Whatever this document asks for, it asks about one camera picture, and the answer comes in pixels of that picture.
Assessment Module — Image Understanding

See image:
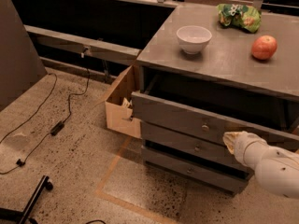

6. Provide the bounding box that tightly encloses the grey drawer cabinet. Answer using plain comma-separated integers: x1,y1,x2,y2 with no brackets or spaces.
135,3,299,196

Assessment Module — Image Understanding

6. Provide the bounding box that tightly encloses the grey top drawer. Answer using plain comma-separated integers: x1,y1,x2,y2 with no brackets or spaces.
130,73,299,151

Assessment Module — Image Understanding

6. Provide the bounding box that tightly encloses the cardboard box with items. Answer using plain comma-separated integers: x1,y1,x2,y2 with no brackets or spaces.
105,65,141,138

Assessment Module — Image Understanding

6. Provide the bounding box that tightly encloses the grey bottom drawer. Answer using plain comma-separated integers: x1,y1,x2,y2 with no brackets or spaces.
141,146,248,195

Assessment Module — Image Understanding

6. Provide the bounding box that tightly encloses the green chip bag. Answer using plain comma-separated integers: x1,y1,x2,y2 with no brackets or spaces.
217,4,262,34

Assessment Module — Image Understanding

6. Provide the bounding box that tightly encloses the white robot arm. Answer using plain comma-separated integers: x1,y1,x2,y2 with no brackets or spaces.
222,132,299,199

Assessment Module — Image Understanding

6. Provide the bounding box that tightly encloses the grey middle drawer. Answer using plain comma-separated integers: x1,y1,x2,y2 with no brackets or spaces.
141,122,248,172

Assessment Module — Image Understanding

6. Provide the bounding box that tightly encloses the black chair base leg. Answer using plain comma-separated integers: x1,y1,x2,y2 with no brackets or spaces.
0,175,53,224

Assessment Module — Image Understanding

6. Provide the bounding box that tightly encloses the grey drawer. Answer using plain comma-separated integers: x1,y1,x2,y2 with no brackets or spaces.
130,73,299,151
141,122,248,172
141,146,248,195

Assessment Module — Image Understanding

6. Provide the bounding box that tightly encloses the black power adapter cable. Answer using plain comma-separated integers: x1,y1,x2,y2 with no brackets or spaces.
0,45,92,175

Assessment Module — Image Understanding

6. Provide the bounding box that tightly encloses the grey metal rail beam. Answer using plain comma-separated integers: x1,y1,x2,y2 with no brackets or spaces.
24,25,140,65

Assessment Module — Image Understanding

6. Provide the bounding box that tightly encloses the white ceramic bowl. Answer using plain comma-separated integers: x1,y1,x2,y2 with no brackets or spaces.
177,25,212,54

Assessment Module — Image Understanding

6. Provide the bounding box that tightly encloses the red apple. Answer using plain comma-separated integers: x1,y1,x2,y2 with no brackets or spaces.
251,35,278,61

